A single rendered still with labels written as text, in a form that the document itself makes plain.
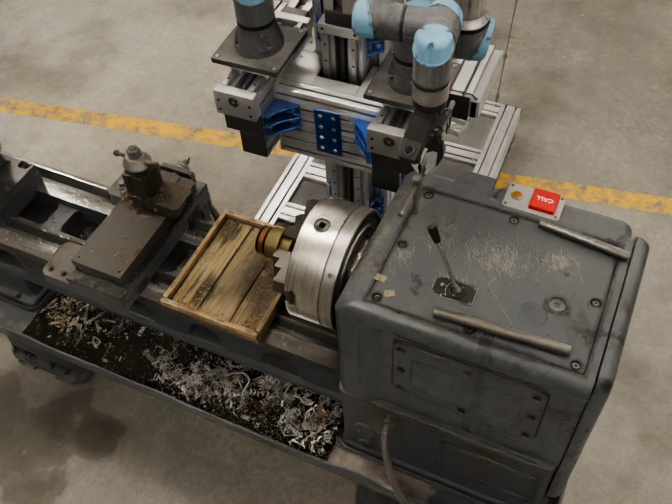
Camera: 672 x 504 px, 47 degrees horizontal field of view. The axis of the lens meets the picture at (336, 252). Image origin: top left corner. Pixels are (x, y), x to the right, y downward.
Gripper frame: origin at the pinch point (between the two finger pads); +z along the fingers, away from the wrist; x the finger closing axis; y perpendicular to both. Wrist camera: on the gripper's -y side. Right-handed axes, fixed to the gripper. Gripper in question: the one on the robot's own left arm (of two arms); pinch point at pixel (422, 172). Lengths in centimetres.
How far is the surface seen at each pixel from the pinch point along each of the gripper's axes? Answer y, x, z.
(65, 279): -34, 91, 45
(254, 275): -11, 43, 47
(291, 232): -10.6, 29.7, 22.6
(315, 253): -20.3, 17.8, 14.0
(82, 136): 86, 207, 135
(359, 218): -8.2, 12.0, 12.0
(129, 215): -11, 83, 38
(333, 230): -14.2, 16.0, 11.7
